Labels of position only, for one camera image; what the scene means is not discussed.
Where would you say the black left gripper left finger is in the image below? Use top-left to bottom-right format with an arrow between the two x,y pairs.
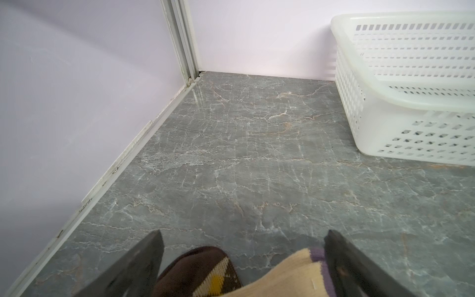
76,230 -> 165,297

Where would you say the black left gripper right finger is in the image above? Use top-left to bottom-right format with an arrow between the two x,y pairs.
324,230 -> 414,297

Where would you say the dark brown argyle sock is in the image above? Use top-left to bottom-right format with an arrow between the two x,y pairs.
152,246 -> 242,297

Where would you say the beige purple striped sock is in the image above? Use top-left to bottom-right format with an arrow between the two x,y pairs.
226,247 -> 336,297

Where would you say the white plastic perforated basket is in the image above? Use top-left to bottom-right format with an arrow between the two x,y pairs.
331,11 -> 475,166

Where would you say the aluminium frame rail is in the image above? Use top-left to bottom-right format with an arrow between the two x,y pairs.
3,0 -> 203,297

